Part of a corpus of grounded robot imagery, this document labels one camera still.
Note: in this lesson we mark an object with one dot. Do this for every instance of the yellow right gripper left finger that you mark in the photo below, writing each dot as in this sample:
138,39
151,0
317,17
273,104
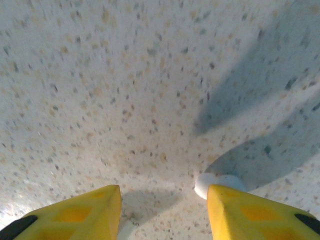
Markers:
75,220

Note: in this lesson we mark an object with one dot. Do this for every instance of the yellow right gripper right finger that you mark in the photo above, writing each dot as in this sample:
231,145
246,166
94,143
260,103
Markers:
250,220

